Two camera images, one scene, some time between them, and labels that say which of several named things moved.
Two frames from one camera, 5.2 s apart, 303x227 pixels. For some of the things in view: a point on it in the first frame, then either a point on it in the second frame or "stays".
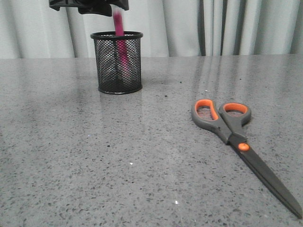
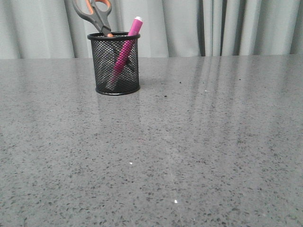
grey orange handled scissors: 230,123 to 100,19
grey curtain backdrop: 31,29 stays
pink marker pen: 121,42 to 133,34
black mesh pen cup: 119,61 stays
